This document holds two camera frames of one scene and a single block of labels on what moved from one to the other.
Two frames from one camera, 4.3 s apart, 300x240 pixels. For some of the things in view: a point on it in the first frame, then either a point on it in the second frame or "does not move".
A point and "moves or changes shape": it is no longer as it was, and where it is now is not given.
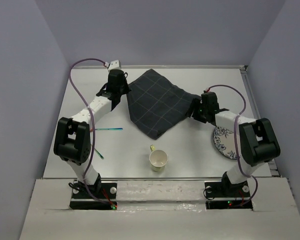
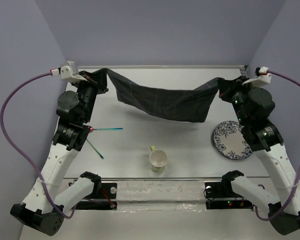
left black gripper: (126, 90) → (97, 80)
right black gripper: (196, 103) → (227, 87)
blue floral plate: (224, 140) does not move
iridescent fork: (99, 153) does not move
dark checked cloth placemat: (155, 105) moves or changes shape
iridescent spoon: (109, 128) does not move
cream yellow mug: (158, 159) does not move
